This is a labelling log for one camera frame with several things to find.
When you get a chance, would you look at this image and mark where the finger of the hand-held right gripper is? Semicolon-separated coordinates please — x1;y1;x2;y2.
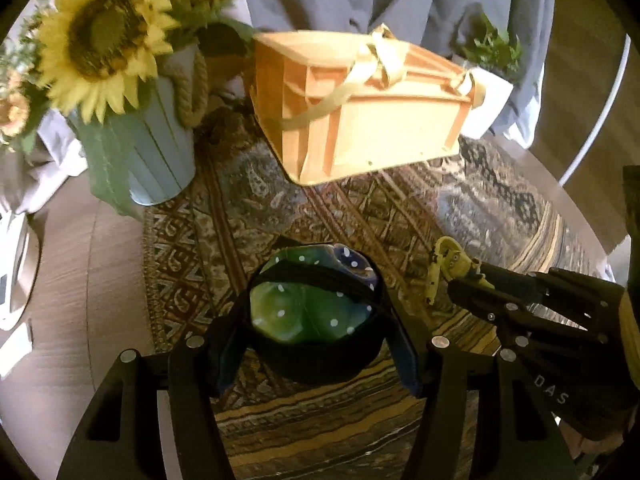
446;280;523;333
466;259;552;302

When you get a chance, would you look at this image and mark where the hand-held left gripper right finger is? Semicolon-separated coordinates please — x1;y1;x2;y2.
382;305;575;480

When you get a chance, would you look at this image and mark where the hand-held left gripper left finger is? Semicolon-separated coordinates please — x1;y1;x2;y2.
56;322;253;480

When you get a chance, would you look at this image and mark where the yellow plastic clip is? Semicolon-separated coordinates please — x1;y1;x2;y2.
424;236;487;307

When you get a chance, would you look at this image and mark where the orange plastic crate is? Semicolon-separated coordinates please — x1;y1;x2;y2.
249;23;487;187

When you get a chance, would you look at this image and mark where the person's right hand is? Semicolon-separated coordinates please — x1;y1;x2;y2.
554;410;632;463

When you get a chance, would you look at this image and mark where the white remote control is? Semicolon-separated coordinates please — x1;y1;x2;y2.
0;324;34;377

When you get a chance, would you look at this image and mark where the green plant in white pot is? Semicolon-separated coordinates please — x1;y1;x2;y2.
451;9;524;142

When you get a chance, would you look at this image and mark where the white curved hoop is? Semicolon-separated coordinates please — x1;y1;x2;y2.
557;33;632;187

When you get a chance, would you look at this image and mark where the patterned fringed rug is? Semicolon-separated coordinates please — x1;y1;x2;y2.
142;105;617;480

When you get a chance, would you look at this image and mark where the grey-green ribbed vase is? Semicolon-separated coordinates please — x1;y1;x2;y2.
66;42;212;217

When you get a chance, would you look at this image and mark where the small orange flower bunch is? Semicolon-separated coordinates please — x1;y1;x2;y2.
0;66;37;155

